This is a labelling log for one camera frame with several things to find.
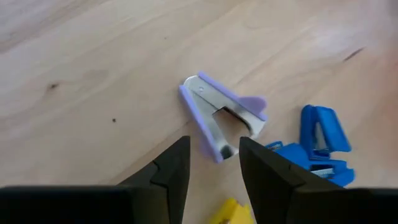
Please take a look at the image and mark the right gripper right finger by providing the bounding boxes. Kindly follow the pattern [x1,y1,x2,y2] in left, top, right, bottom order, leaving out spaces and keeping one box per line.
[238,136,398,224]

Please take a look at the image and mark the lavender staple remover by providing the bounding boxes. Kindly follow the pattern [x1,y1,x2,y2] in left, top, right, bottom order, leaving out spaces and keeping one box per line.
[178,71,269,164]

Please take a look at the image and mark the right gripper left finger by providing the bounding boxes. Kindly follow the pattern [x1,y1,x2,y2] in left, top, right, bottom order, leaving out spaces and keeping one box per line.
[0,136,191,224]

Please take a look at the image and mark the yellow mini stapler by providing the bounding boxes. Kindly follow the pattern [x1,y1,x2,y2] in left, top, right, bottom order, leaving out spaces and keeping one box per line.
[208,197,255,224]

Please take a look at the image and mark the blue mini stapler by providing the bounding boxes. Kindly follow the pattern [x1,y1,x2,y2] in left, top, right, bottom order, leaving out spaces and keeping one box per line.
[264,141,355,188]
[299,104,353,160]

